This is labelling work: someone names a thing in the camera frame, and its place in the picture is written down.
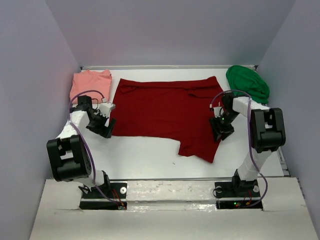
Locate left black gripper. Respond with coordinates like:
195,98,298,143
86,108,116,139

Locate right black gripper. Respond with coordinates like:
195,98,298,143
208,110,240,142

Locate red t shirt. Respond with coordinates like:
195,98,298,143
110,76,223,163

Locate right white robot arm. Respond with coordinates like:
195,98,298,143
209,90,286,199

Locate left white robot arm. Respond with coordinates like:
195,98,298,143
46,90,116,200

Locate folded pink t shirt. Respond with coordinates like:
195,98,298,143
69,70,113,101

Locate green t shirt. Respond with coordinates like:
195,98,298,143
226,65,270,105

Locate white front cover board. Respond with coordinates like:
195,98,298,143
30,177,317,240

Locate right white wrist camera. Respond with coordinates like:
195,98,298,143
211,106,224,118

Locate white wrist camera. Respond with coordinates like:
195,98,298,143
97,102,116,118
211,106,224,118

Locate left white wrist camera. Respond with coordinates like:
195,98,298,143
97,102,116,118

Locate aluminium table frame rail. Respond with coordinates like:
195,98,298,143
79,64,258,71

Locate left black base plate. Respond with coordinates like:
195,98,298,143
78,181,128,211

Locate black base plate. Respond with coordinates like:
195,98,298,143
78,181,128,211
212,180,263,210

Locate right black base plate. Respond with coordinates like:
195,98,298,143
212,180,263,210

